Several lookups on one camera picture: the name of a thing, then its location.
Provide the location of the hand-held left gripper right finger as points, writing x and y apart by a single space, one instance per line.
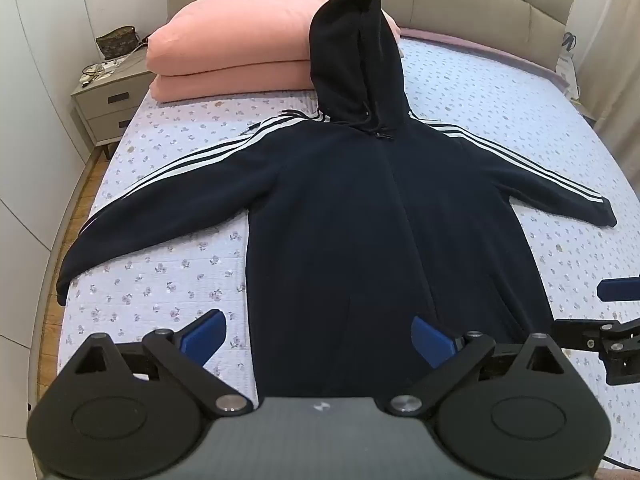
432 341

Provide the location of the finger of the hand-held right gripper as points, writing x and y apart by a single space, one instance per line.
617 291
617 345

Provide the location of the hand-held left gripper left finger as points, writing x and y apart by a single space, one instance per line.
205 336

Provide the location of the dark navy striped hoodie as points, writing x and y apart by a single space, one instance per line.
340 235

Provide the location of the bed with floral sheet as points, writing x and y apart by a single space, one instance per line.
175 270

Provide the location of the white shopping bag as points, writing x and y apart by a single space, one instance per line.
567 65

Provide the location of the grey nightstand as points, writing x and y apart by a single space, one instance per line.
107 105

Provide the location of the folded pink quilt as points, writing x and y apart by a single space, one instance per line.
225 50

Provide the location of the white wardrobe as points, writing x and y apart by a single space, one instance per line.
40 85

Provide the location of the brown patterned handbag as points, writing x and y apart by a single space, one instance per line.
117 42

